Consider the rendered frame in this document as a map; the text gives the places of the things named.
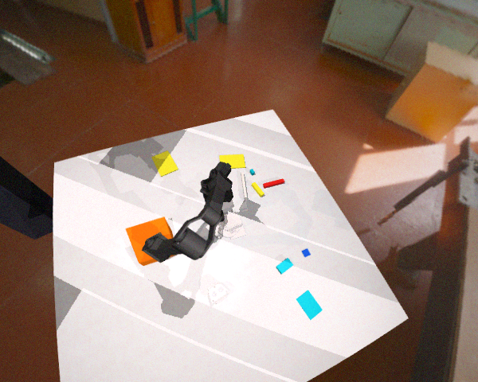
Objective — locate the red rectangular bar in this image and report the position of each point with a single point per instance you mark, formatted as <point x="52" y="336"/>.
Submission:
<point x="272" y="183"/>

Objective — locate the yellow rectangular block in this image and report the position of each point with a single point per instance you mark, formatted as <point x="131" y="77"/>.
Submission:
<point x="257" y="189"/>

